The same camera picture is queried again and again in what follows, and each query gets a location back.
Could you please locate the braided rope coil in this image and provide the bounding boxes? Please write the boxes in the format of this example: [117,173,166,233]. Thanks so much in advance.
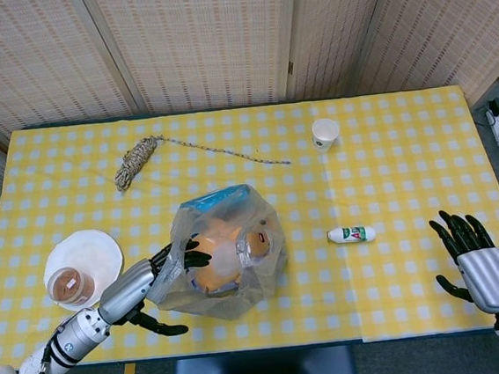
[109,121,295,194]

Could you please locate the white paper plate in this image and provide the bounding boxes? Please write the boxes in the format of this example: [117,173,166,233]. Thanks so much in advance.
[39,226,129,314]

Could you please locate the small white bottle green label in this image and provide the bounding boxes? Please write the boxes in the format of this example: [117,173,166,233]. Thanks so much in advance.
[325,223,378,248]

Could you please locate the yellow white checkered tablecloth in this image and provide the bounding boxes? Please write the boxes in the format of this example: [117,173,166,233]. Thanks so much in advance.
[0,81,499,374]

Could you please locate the round clear tub brown contents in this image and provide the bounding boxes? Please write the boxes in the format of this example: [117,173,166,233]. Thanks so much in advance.
[41,263,99,316]

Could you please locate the orange plush toy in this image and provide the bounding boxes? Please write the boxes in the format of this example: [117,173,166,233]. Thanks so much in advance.
[187,209,287,296]

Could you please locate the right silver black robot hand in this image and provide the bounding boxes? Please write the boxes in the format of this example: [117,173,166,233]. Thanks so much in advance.
[427,203,499,322]

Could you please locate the white paper cup flower print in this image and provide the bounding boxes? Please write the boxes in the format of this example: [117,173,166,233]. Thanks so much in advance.
[310,116,343,154]

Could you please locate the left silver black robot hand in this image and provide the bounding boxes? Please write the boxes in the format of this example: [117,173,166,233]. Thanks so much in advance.
[92,238,221,343]

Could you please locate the blue plastic package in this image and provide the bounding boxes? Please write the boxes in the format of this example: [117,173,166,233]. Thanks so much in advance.
[177,182,253,217]

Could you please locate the translucent plastic bag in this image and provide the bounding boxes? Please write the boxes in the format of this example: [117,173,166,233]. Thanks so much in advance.
[136,179,296,330]

